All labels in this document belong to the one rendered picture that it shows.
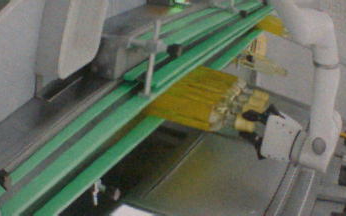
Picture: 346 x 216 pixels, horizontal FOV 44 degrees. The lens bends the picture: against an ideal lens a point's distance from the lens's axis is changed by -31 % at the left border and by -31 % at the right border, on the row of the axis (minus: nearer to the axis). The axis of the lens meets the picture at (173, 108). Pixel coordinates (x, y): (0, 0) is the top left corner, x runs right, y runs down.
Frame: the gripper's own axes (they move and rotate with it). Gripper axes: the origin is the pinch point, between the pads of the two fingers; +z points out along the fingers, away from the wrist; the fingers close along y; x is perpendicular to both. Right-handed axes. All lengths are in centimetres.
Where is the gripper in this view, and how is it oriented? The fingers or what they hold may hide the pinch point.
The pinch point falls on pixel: (250, 125)
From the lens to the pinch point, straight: 123.8
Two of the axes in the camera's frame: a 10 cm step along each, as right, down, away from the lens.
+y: 1.3, -9.1, -3.8
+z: -7.9, -3.3, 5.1
